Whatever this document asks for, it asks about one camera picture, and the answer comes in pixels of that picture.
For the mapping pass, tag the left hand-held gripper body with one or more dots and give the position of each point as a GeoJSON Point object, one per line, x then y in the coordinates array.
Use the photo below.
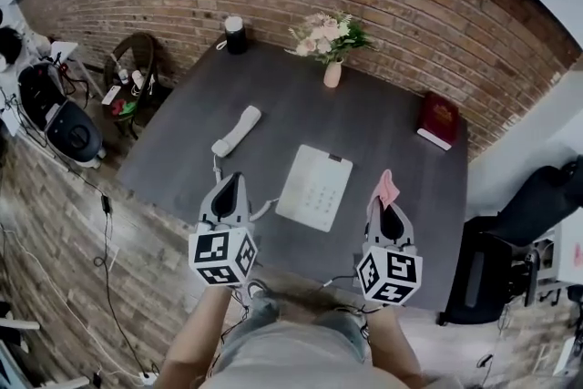
{"type": "Point", "coordinates": [214, 252]}

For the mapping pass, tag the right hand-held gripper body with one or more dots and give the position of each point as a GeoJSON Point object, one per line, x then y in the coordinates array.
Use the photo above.
{"type": "Point", "coordinates": [396, 271]}

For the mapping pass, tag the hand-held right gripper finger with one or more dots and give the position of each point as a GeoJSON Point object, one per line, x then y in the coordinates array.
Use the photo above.
{"type": "Point", "coordinates": [406, 232]}
{"type": "Point", "coordinates": [374, 225]}

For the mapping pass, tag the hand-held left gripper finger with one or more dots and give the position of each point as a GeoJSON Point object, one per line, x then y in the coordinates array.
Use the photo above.
{"type": "Point", "coordinates": [243, 207]}
{"type": "Point", "coordinates": [211, 207]}

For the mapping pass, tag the pink cloth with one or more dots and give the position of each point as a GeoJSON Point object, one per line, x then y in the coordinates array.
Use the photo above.
{"type": "Point", "coordinates": [385, 189]}

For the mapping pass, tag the white telephone base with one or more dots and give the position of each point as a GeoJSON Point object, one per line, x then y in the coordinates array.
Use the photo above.
{"type": "Point", "coordinates": [314, 191]}

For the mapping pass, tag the person's left forearm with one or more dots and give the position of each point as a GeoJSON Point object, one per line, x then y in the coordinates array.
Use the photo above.
{"type": "Point", "coordinates": [196, 332]}

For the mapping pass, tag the person's right forearm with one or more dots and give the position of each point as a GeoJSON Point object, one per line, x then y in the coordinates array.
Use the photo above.
{"type": "Point", "coordinates": [396, 346]}

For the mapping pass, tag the white telephone handset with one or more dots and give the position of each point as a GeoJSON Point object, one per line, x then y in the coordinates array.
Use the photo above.
{"type": "Point", "coordinates": [237, 130]}

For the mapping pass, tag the person's grey shoe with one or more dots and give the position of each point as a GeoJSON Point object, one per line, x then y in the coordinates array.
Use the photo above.
{"type": "Point", "coordinates": [256, 288]}

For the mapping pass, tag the person's blue jeans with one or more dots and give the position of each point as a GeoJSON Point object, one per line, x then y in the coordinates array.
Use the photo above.
{"type": "Point", "coordinates": [268, 310]}

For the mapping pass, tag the black office chair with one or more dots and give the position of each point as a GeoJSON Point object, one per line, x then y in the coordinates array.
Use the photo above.
{"type": "Point", "coordinates": [537, 200]}
{"type": "Point", "coordinates": [478, 273]}

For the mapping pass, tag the black power adapter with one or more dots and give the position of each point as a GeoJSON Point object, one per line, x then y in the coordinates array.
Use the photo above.
{"type": "Point", "coordinates": [105, 202]}

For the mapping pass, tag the red hardcover book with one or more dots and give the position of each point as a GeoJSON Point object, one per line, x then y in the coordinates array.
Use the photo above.
{"type": "Point", "coordinates": [438, 118]}

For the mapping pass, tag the small green item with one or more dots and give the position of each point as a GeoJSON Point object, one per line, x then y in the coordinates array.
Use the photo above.
{"type": "Point", "coordinates": [129, 107]}

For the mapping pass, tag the person's beige shirt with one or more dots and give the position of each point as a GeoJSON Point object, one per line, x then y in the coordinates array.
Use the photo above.
{"type": "Point", "coordinates": [300, 360]}

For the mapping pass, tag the black metal stand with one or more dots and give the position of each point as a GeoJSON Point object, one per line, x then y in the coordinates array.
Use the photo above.
{"type": "Point", "coordinates": [533, 273]}

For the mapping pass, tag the small red item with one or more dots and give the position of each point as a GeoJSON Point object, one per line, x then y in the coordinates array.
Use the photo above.
{"type": "Point", "coordinates": [117, 106]}

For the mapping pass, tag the white earphones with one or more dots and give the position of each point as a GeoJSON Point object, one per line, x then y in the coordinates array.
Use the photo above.
{"type": "Point", "coordinates": [150, 83]}

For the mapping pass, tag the white power strip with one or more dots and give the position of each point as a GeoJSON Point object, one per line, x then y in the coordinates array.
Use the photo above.
{"type": "Point", "coordinates": [148, 376]}

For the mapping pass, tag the white smartphone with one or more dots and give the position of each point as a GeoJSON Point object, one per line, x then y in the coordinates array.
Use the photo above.
{"type": "Point", "coordinates": [111, 95]}

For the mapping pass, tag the pink vase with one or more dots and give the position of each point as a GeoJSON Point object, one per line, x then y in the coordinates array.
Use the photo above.
{"type": "Point", "coordinates": [332, 73]}

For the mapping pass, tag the small clear bottle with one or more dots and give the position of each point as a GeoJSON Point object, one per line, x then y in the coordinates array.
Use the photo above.
{"type": "Point", "coordinates": [122, 75]}

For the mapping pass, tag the white cardboard box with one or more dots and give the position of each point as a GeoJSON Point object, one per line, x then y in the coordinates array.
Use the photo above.
{"type": "Point", "coordinates": [571, 250]}

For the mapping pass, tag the dark wicker chair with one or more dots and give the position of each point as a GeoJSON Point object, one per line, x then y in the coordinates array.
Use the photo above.
{"type": "Point", "coordinates": [132, 59]}

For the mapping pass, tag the black mug with white lid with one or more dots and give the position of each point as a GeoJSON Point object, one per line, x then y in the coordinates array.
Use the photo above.
{"type": "Point", "coordinates": [235, 36]}

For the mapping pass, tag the pale flower bouquet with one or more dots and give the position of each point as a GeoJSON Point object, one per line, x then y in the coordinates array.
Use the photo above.
{"type": "Point", "coordinates": [325, 34]}

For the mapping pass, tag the black backpack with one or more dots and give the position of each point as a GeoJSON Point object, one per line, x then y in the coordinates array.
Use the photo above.
{"type": "Point", "coordinates": [38, 91]}

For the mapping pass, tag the small white table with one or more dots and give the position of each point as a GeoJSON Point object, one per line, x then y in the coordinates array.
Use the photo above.
{"type": "Point", "coordinates": [64, 50]}

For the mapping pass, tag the white desk frame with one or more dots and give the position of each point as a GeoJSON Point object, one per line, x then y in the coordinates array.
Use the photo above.
{"type": "Point", "coordinates": [18, 324]}

